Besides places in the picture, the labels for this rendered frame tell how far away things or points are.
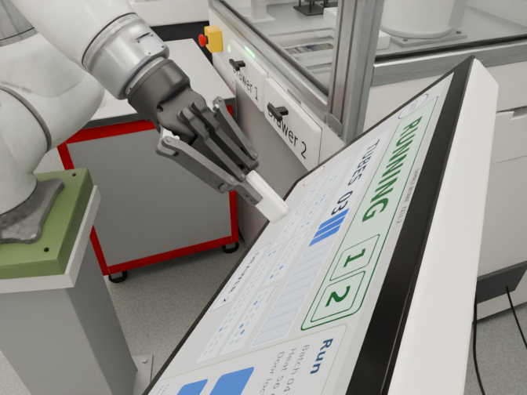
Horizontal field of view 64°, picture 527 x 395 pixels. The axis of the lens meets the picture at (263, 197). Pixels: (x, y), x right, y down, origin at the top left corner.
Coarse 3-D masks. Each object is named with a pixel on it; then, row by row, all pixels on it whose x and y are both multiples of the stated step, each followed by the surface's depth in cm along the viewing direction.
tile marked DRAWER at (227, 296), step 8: (264, 248) 49; (248, 256) 52; (256, 256) 48; (248, 264) 49; (256, 264) 46; (240, 272) 49; (248, 272) 46; (232, 280) 48; (240, 280) 46; (232, 288) 46; (240, 288) 43; (224, 296) 45; (232, 296) 43; (216, 304) 45; (224, 304) 43
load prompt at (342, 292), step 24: (408, 120) 45; (408, 144) 39; (384, 168) 38; (408, 168) 34; (384, 192) 34; (360, 216) 33; (384, 216) 30; (360, 240) 30; (384, 240) 27; (336, 264) 30; (360, 264) 27; (336, 288) 27; (360, 288) 24; (312, 312) 27; (336, 312) 24
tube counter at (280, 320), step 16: (352, 192) 40; (336, 208) 40; (320, 224) 40; (336, 224) 36; (320, 240) 36; (304, 256) 36; (320, 256) 33; (304, 272) 33; (288, 288) 33; (304, 288) 31; (288, 304) 31; (272, 320) 31; (288, 320) 29; (256, 336) 30; (272, 336) 28
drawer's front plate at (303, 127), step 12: (276, 84) 106; (276, 96) 104; (288, 96) 100; (288, 108) 98; (300, 108) 95; (276, 120) 108; (288, 120) 100; (300, 120) 93; (312, 120) 91; (288, 132) 102; (300, 132) 94; (312, 132) 89; (288, 144) 103; (300, 144) 96; (312, 144) 90; (300, 156) 97; (312, 156) 92; (312, 168) 94
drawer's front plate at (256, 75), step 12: (240, 48) 126; (252, 60) 118; (252, 72) 118; (264, 72) 112; (240, 84) 131; (252, 84) 120; (264, 84) 113; (252, 96) 123; (264, 96) 115; (264, 108) 117
